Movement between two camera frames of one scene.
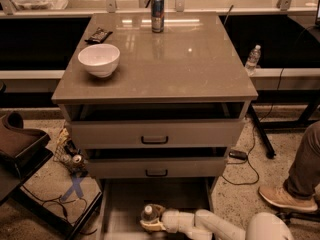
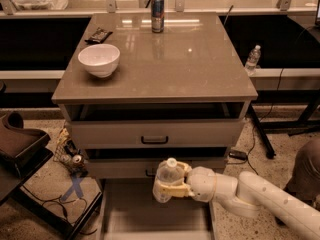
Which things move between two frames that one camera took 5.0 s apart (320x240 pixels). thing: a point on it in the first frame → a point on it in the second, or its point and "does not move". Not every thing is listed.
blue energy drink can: x=157 y=13 does not move
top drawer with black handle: x=205 y=133 does not move
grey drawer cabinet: x=157 y=100 does not move
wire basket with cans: x=69 y=155 does not move
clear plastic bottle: x=149 y=214 → x=169 y=172
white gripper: x=173 y=221 → x=202 y=183
